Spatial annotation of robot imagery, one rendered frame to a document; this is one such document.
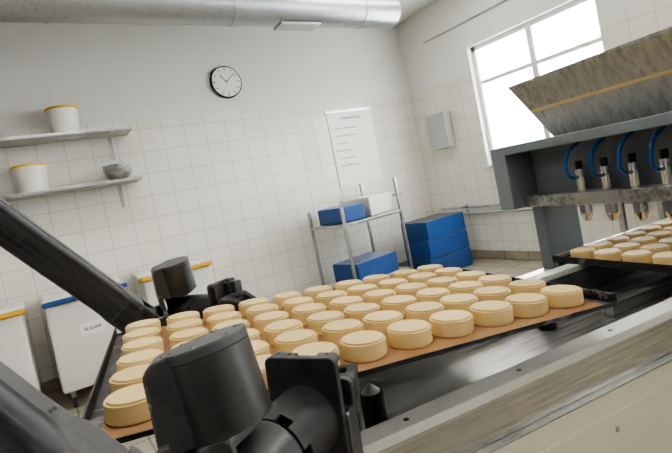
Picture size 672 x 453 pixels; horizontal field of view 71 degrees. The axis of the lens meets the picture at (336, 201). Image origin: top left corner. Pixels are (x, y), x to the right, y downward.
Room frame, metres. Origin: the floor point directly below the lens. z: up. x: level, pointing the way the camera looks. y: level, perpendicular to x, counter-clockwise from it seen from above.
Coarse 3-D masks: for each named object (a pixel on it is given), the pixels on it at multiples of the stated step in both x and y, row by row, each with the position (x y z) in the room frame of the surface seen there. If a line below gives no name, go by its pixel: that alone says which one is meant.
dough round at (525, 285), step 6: (510, 282) 0.67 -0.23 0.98; (516, 282) 0.67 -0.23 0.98; (522, 282) 0.66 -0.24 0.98; (528, 282) 0.66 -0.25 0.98; (534, 282) 0.66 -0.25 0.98; (540, 282) 0.65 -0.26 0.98; (510, 288) 0.66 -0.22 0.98; (516, 288) 0.65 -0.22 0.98; (522, 288) 0.64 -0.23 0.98; (528, 288) 0.64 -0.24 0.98; (534, 288) 0.64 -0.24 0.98; (540, 288) 0.64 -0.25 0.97
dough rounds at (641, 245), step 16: (656, 224) 1.14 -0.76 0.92; (608, 240) 1.07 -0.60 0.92; (624, 240) 1.05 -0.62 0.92; (640, 240) 1.01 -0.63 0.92; (656, 240) 1.00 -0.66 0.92; (576, 256) 1.02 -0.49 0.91; (592, 256) 1.01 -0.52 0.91; (608, 256) 0.95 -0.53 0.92; (624, 256) 0.92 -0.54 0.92; (640, 256) 0.89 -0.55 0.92; (656, 256) 0.86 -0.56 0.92
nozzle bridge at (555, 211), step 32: (608, 128) 0.90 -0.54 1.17; (640, 128) 0.85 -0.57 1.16; (512, 160) 1.18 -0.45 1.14; (544, 160) 1.16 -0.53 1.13; (576, 160) 1.08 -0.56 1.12; (608, 160) 1.01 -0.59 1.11; (640, 160) 0.94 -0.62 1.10; (512, 192) 1.17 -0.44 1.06; (544, 192) 1.18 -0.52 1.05; (576, 192) 1.04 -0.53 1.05; (608, 192) 0.96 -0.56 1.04; (640, 192) 0.90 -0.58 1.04; (544, 224) 1.22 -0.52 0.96; (576, 224) 1.26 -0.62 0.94; (544, 256) 1.24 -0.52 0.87
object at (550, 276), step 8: (568, 264) 1.01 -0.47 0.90; (576, 264) 1.00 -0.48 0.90; (544, 272) 0.99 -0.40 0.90; (552, 272) 0.97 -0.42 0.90; (560, 272) 0.97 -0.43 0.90; (568, 272) 0.98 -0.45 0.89; (576, 272) 0.99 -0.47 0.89; (584, 272) 1.00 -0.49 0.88; (592, 272) 1.01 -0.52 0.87; (600, 272) 1.02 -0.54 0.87; (608, 272) 1.03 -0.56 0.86; (616, 272) 1.03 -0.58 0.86; (624, 272) 1.04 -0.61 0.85; (632, 272) 1.05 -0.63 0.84; (544, 280) 0.95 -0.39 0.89; (552, 280) 0.96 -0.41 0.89; (560, 280) 0.97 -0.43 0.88; (568, 280) 0.98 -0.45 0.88; (576, 280) 0.99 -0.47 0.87; (584, 280) 1.00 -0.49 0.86; (592, 280) 1.01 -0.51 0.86; (600, 280) 1.01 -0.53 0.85; (608, 280) 1.02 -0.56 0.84; (592, 288) 1.00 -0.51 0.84
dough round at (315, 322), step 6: (318, 312) 0.64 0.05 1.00; (324, 312) 0.63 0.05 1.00; (330, 312) 0.63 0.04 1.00; (336, 312) 0.62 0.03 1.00; (312, 318) 0.61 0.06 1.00; (318, 318) 0.60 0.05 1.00; (324, 318) 0.60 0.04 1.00; (330, 318) 0.60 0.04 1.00; (336, 318) 0.60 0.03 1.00; (342, 318) 0.61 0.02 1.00; (312, 324) 0.60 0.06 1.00; (318, 324) 0.59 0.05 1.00; (324, 324) 0.59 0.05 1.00; (318, 330) 0.59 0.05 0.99
